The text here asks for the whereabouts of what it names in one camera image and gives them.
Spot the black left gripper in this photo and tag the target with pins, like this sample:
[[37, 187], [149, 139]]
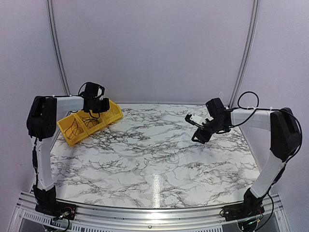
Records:
[[105, 108]]

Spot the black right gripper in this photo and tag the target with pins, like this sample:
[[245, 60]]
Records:
[[203, 137]]

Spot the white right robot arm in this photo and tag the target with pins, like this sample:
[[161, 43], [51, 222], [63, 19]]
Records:
[[285, 138]]

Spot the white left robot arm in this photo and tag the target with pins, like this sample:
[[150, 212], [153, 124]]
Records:
[[41, 126]]

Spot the yellow plastic bin middle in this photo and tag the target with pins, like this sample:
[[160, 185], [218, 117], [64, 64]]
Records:
[[89, 123]]

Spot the yellow plastic bin right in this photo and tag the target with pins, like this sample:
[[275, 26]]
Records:
[[113, 114]]

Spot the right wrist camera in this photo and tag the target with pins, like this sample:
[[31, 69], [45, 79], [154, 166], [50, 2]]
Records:
[[196, 120]]

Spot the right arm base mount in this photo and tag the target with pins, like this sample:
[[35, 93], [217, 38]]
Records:
[[251, 206]]

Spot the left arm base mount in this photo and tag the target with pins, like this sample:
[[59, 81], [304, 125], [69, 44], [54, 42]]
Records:
[[47, 203]]

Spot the aluminium corner post left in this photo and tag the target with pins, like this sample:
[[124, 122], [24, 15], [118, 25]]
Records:
[[56, 46]]

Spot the aluminium corner post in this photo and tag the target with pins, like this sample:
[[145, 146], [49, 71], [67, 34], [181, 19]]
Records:
[[56, 46], [246, 52]]

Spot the aluminium front rail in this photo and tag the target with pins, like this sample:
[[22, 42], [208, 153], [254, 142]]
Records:
[[96, 218]]

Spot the aluminium corner post right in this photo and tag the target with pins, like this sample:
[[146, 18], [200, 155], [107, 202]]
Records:
[[246, 52]]

